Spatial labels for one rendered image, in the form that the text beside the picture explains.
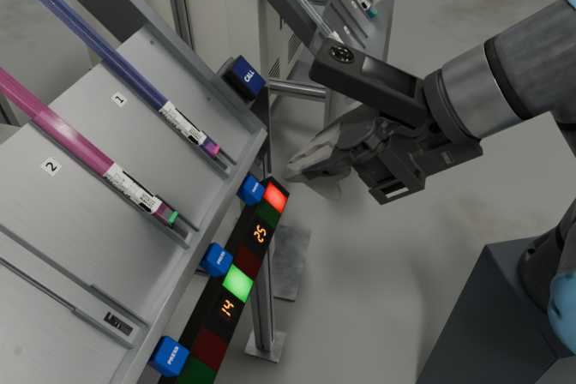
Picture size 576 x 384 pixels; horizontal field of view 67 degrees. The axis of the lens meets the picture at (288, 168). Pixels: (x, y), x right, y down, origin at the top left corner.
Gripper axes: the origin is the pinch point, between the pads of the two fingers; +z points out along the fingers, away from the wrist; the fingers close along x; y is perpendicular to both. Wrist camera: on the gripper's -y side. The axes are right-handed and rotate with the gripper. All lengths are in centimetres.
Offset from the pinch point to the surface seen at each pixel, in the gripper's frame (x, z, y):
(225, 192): -4.7, 5.2, -3.3
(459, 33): 207, 25, 79
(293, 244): 43, 59, 46
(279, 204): 2.6, 8.2, 5.6
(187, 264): -14.8, 5.1, -3.2
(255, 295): 10, 41, 28
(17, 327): -26.4, 7.2, -11.9
